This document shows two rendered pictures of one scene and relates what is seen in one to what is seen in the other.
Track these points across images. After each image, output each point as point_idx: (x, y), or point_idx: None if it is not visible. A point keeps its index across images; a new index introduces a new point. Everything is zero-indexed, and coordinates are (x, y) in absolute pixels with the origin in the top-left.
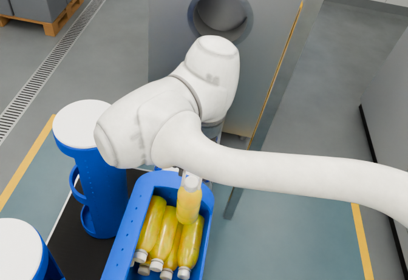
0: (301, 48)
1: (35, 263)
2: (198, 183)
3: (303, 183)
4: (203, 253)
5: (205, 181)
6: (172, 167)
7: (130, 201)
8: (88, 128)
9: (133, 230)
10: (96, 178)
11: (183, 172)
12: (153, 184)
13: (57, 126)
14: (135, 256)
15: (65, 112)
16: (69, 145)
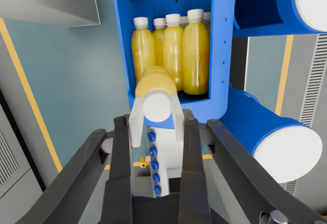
0: None
1: None
2: (138, 106)
3: None
4: (125, 47)
5: (124, 114)
6: (216, 119)
7: (229, 76)
8: (284, 150)
9: (221, 25)
10: (246, 108)
11: (183, 115)
12: (210, 101)
13: (317, 143)
14: (201, 10)
15: (312, 159)
16: (299, 127)
